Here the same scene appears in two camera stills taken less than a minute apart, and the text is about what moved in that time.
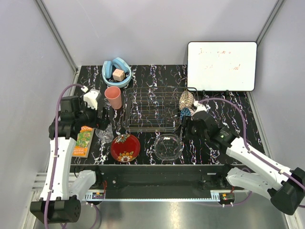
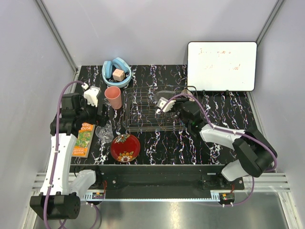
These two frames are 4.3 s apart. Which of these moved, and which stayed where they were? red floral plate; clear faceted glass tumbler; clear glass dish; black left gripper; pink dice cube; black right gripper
Moved: black right gripper; clear glass dish
Stayed: clear faceted glass tumbler; red floral plate; pink dice cube; black left gripper
